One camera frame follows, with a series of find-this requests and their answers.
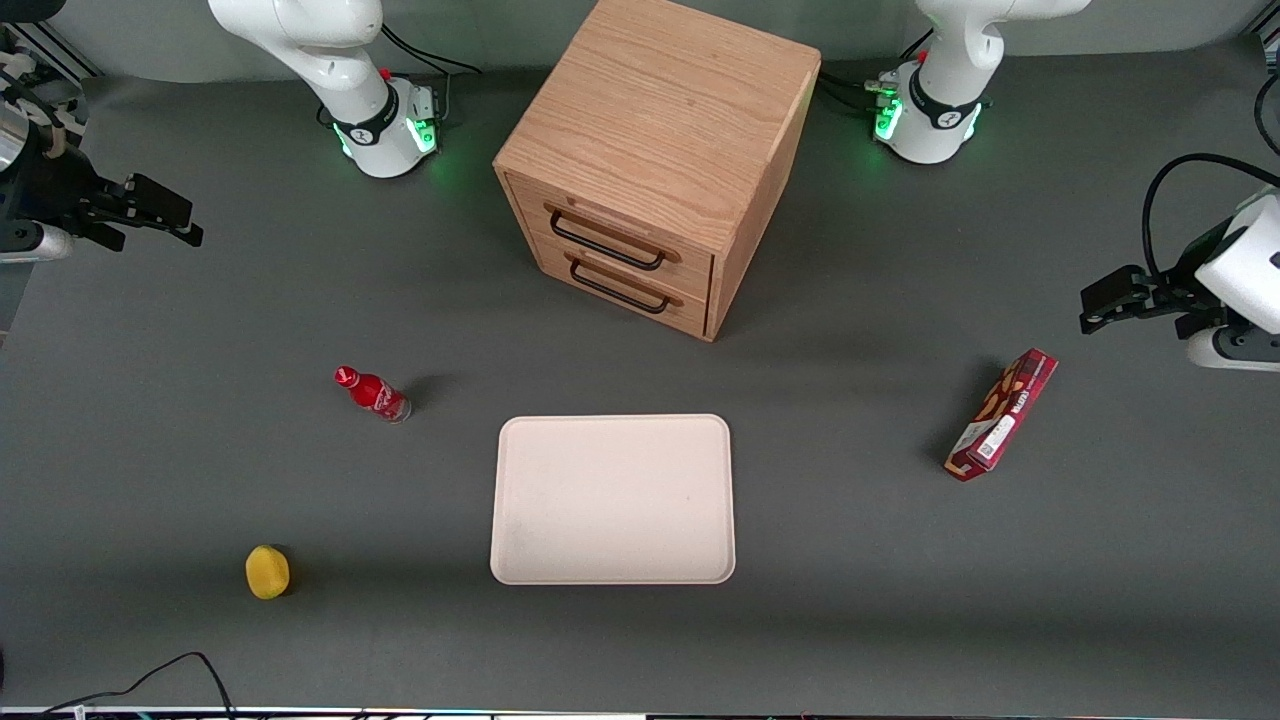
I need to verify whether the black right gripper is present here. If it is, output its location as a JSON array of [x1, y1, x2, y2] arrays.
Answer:
[[0, 140, 204, 251]]

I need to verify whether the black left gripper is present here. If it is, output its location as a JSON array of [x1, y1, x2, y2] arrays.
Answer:
[[1080, 218, 1241, 341]]

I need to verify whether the wooden drawer with black handle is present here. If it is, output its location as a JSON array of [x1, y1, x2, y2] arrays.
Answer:
[[505, 172, 716, 301], [528, 232, 713, 339]]

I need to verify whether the wooden drawer cabinet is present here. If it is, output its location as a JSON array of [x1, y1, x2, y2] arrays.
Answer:
[[493, 0, 823, 343]]

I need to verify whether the red snack box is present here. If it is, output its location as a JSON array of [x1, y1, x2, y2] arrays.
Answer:
[[944, 348, 1059, 483]]

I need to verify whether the red soda bottle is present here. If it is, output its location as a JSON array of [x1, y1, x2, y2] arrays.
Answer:
[[334, 365, 413, 425]]

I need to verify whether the yellow lemon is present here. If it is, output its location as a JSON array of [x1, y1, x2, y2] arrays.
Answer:
[[245, 544, 292, 601]]

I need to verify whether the beige plastic tray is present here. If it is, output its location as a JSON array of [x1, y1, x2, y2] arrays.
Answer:
[[490, 414, 737, 586]]

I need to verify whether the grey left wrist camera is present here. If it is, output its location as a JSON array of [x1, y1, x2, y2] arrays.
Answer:
[[1187, 325, 1280, 373]]

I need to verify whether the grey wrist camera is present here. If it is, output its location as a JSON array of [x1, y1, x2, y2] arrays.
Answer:
[[1187, 325, 1280, 373], [0, 222, 76, 264]]

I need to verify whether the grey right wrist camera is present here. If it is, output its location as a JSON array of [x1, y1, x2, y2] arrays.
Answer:
[[0, 222, 76, 264]]

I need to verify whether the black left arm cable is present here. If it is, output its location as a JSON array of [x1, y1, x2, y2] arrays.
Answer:
[[1143, 153, 1280, 281]]

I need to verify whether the aluminium frame profile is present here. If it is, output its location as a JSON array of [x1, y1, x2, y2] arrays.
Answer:
[[0, 20, 101, 83]]

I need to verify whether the black cable at table edge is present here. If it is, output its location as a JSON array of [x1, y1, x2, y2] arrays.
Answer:
[[1254, 70, 1280, 156]]

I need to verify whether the black right base cable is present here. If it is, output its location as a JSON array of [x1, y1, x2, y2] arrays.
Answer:
[[380, 24, 482, 76]]

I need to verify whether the black base cable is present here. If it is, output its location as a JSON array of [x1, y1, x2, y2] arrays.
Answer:
[[380, 24, 482, 76], [815, 70, 901, 113]]

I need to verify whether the black left base cable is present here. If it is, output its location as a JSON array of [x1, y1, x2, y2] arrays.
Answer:
[[815, 70, 901, 113]]

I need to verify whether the black floor cable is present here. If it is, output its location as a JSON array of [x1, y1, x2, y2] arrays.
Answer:
[[40, 652, 236, 720]]

